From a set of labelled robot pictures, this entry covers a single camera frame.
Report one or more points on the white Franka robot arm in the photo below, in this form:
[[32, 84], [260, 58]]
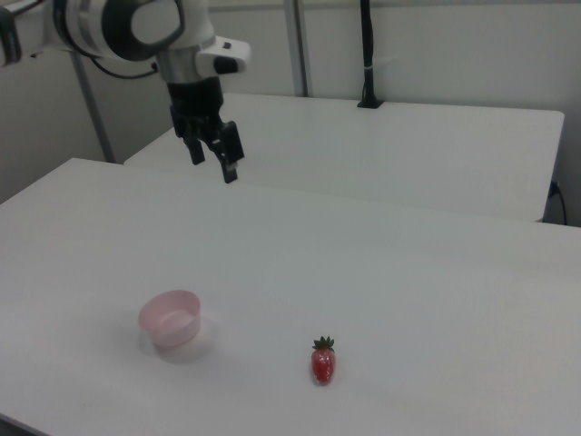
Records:
[[136, 32]]

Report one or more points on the grey partition post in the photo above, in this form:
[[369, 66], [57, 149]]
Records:
[[297, 45], [93, 109]]

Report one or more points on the black pole with clamp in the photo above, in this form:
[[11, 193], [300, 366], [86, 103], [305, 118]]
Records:
[[367, 45]]

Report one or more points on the white side table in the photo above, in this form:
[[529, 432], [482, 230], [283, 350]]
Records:
[[408, 150]]

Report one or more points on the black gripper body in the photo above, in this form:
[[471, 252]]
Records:
[[195, 97]]

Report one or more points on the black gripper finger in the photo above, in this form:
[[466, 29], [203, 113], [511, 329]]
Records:
[[227, 150], [195, 147]]

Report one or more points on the pink translucent plastic bowl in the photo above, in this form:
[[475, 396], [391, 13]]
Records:
[[174, 324]]

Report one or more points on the red toy strawberry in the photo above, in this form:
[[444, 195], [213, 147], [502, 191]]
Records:
[[323, 363]]

